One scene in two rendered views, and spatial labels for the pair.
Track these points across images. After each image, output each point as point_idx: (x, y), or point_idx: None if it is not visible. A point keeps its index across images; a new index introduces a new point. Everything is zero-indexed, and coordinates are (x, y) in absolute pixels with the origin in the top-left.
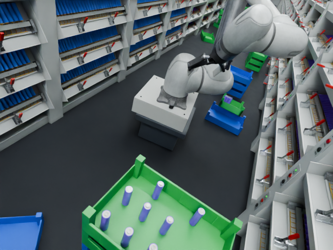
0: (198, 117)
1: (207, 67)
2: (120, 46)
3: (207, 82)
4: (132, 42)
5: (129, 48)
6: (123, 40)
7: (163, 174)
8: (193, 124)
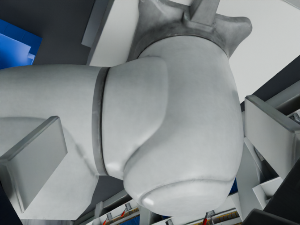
0: (60, 40)
1: (78, 171)
2: (269, 185)
3: (70, 105)
4: (236, 197)
5: (239, 184)
6: (266, 201)
7: None
8: (75, 11)
